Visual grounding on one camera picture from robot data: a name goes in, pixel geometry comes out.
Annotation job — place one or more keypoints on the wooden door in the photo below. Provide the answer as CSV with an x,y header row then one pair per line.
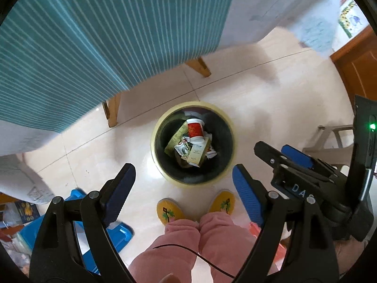
x,y
359,64

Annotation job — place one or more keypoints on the yellow embroidered slipper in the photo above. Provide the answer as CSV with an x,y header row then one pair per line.
x,y
169,212
222,203

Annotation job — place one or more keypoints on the blue printed box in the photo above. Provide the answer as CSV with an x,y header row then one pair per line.
x,y
25,212

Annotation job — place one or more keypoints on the yellow green packet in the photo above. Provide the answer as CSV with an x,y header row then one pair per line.
x,y
173,138

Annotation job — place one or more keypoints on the beige carton box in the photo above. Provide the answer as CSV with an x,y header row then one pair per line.
x,y
196,154

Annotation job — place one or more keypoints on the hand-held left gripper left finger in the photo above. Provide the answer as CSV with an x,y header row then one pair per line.
x,y
116,200

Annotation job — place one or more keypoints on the red and white cup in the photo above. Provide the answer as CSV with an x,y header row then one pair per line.
x,y
196,129

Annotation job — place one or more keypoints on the blue plastic stool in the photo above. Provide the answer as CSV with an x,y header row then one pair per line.
x,y
120,235

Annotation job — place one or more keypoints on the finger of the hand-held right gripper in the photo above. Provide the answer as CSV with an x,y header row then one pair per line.
x,y
269,156
297,154

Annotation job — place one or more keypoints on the clear plastic bag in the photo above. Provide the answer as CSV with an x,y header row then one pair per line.
x,y
16,241

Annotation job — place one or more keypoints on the white sachet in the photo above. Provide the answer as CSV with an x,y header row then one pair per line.
x,y
211,153

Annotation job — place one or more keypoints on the colourful printed board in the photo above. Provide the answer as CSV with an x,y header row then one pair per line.
x,y
352,19

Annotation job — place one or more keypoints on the person's pink pants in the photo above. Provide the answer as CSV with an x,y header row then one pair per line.
x,y
176,241

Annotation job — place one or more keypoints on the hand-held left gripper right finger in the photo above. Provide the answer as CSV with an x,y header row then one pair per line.
x,y
247,194

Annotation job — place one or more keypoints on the red plastic bag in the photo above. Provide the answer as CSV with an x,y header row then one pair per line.
x,y
254,230

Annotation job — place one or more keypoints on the grey plastic stool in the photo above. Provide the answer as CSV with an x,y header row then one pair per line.
x,y
327,150

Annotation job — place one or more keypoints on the yellow rimmed trash bin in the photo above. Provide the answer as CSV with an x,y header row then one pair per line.
x,y
223,141

